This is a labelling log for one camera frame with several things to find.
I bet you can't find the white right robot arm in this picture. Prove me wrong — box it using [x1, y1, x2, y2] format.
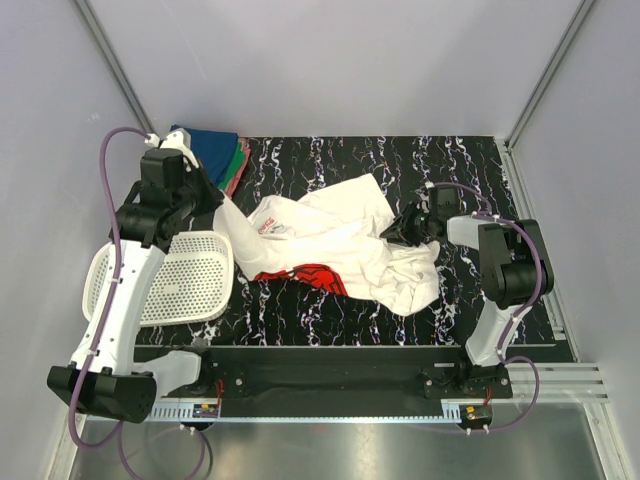
[381, 203, 555, 393]

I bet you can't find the white perforated plastic basket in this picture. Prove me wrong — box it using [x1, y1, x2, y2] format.
[81, 230, 235, 329]

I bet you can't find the white Coca-Cola print t-shirt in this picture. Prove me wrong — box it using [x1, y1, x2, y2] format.
[213, 174, 440, 316]

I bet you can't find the white slotted cable duct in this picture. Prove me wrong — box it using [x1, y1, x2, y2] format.
[146, 402, 220, 422]

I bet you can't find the left aluminium frame post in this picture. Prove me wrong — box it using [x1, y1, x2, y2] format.
[70, 0, 156, 132]

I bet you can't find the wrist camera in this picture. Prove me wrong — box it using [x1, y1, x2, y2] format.
[140, 128, 201, 191]
[428, 186, 461, 218]

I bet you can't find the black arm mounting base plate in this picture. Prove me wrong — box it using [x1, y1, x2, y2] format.
[135, 345, 511, 400]

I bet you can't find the folded green t-shirt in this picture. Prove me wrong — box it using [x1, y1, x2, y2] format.
[217, 142, 251, 191]

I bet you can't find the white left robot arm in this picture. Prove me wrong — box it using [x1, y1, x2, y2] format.
[47, 169, 224, 423]

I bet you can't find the right aluminium frame post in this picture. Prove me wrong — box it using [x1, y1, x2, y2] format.
[504, 0, 599, 153]

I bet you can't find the aluminium frame post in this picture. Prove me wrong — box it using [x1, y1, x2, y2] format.
[70, 0, 156, 132]
[504, 0, 599, 153]

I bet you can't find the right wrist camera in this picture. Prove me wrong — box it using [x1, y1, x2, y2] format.
[428, 186, 461, 218]

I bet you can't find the folded blue t-shirt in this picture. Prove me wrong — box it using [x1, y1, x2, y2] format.
[171, 124, 239, 185]

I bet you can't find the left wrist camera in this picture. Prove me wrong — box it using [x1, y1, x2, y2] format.
[140, 128, 201, 191]

